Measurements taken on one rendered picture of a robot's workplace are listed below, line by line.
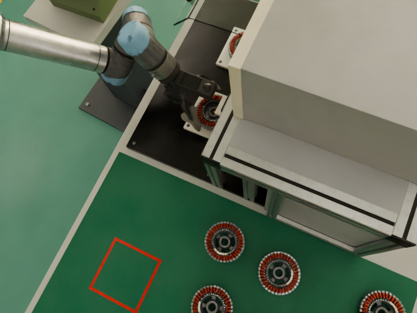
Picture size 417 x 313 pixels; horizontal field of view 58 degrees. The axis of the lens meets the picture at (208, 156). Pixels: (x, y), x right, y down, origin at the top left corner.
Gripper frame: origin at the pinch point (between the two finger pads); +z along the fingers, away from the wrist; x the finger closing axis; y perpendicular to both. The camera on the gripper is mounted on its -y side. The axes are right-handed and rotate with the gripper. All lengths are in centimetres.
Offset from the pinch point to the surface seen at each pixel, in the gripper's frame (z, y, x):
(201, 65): -1.9, 12.1, -15.1
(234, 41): -1.9, 2.7, -24.4
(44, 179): 26, 118, 40
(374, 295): 32, -50, 30
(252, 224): 17.7, -17.8, 25.6
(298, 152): -11.6, -40.0, 13.1
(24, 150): 16, 135, 30
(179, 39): -6.2, 23.9, -22.8
